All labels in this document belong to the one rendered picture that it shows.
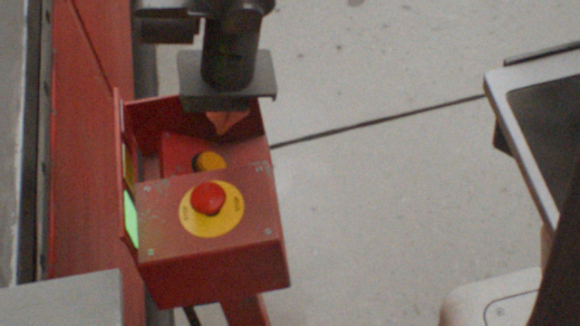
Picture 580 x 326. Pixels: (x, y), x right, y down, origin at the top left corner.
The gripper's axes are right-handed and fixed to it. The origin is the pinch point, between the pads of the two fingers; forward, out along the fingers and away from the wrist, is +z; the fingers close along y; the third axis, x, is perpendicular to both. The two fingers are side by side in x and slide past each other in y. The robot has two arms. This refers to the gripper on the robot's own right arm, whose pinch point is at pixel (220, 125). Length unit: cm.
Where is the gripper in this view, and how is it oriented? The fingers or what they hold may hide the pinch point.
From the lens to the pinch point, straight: 102.5
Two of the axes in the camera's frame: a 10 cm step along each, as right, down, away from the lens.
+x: 1.5, 8.0, -5.7
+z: -1.4, 5.9, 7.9
